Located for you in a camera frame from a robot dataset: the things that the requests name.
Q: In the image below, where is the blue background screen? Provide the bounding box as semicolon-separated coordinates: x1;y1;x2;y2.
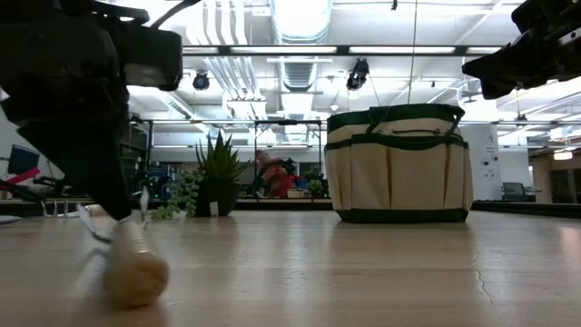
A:
7;144;41;176

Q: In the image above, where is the silver round ceiling duct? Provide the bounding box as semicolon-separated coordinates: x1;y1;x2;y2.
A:
270;0;335;45

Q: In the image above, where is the trailing green bead plant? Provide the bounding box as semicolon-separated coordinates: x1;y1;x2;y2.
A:
151;168;205;223

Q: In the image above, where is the person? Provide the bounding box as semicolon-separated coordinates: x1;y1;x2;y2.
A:
254;149;297;200

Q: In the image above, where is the grey office chair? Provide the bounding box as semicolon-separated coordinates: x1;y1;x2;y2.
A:
501;181;530;203

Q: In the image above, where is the wooden handle hand fork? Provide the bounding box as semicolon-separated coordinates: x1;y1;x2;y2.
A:
39;199;109;219

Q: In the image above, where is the black table frame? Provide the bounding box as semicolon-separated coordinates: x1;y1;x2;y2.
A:
0;198;581;219

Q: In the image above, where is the succulent plant in black pot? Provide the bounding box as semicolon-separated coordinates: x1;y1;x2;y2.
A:
194;130;253;218

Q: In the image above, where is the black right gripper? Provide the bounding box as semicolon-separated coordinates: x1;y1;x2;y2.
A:
461;0;581;101

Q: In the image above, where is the beige green gardening bag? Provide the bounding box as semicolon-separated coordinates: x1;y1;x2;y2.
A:
323;103;475;224

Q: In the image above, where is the black ceiling spot lamp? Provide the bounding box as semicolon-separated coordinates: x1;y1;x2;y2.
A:
345;57;370;91
192;70;212;92

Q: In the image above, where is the white column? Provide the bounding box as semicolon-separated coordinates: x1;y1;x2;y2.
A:
462;124;501;201

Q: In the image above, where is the black background workstation frame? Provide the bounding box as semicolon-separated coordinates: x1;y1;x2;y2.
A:
129;118;324;201

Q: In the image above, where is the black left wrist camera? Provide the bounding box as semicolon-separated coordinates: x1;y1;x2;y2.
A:
113;17;183;92

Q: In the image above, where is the small background potted plant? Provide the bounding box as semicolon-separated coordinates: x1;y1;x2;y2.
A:
306;170;329;200

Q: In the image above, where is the black overhead crossbar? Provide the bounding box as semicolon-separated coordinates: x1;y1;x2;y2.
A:
181;44;503;57

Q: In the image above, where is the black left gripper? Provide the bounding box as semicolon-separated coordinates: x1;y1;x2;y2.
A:
0;0;133;222

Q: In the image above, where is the wooden handle hand rake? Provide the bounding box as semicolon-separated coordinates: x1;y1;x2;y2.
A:
75;185;170;311

